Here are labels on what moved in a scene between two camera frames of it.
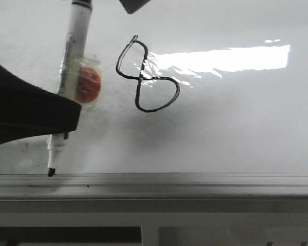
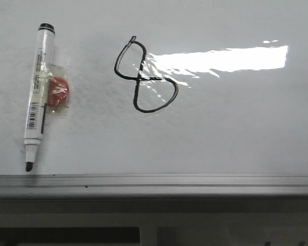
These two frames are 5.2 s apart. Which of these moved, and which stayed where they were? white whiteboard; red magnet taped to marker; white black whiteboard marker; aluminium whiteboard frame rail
Moved: red magnet taped to marker; white black whiteboard marker
Stayed: white whiteboard; aluminium whiteboard frame rail
